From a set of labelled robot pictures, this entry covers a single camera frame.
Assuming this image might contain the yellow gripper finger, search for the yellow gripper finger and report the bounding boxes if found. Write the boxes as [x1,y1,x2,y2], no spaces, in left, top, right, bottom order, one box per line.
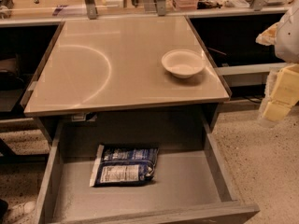
[262,63,299,122]
[256,22,278,46]

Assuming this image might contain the blue chip bag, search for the blue chip bag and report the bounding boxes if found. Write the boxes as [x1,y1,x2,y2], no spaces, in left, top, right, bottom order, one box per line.
[90,145,159,187]

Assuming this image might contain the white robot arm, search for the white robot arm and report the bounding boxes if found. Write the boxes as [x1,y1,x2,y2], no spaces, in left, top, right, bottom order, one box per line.
[256,2,299,127]

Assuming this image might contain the open grey top drawer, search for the open grey top drawer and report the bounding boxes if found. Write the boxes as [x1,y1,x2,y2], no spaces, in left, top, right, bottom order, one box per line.
[34,113,259,224]

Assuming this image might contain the grey drawer cabinet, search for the grey drawer cabinet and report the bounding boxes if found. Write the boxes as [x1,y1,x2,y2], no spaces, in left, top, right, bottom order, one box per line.
[22,16,230,140]

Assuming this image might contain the white bowl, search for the white bowl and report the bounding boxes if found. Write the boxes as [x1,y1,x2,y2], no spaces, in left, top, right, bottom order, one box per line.
[162,49,205,78]

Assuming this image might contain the white sneaker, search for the white sneaker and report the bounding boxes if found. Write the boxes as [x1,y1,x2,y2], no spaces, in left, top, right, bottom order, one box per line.
[2,201,36,224]

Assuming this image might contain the metal bracket post left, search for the metal bracket post left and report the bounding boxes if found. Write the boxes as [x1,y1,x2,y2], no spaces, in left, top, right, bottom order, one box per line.
[84,0,97,20]

